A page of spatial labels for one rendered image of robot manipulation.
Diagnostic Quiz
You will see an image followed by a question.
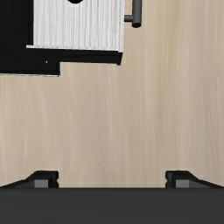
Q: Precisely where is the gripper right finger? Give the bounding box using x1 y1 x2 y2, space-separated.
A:
164 170 224 189

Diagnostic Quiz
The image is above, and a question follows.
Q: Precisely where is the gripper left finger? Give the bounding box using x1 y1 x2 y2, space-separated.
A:
0 170 60 189

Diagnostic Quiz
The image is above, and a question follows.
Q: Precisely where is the open grey drawer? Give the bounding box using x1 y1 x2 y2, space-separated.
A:
25 0 144 67

